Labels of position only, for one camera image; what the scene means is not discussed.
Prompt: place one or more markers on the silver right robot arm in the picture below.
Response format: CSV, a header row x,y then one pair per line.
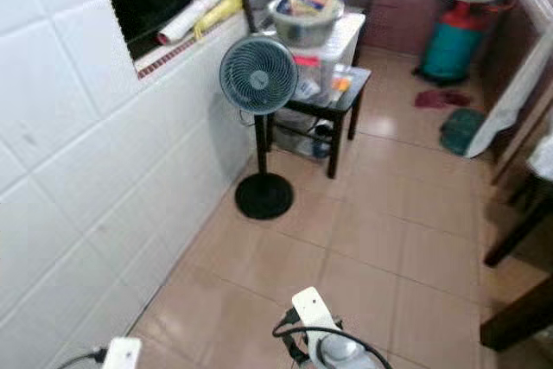
x,y
350,354

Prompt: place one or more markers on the dark wooden furniture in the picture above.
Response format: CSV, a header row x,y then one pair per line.
x,y
518,324
518,235

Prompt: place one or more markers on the black low table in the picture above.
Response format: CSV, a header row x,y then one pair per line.
x,y
335,110

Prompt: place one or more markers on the grey standing fan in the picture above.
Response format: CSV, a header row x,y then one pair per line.
x,y
257,75

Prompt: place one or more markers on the green plastic basket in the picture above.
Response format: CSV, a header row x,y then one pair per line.
x,y
462,131

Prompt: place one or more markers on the clear plastic storage box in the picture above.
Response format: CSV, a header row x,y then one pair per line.
x,y
324,62

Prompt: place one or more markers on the dark red floor cloth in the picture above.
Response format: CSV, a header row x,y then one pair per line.
x,y
442,98

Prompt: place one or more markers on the steel pot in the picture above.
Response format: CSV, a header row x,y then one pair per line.
x,y
304,28

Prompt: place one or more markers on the white hanging cloth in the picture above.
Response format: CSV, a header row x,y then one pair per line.
x,y
510,97

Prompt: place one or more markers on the green and red gas cylinder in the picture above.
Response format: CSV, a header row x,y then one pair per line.
x,y
454,47

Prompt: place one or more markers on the yellow cloth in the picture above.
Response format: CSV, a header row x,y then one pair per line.
x,y
218,11

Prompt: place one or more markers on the white paper roll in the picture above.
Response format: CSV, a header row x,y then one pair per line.
x,y
199,8

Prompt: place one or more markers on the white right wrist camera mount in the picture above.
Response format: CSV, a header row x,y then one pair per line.
x,y
314,310

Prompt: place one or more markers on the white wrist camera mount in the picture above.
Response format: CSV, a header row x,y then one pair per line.
x,y
314,310
123,355

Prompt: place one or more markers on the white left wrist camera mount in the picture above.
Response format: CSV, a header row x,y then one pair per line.
x,y
123,355

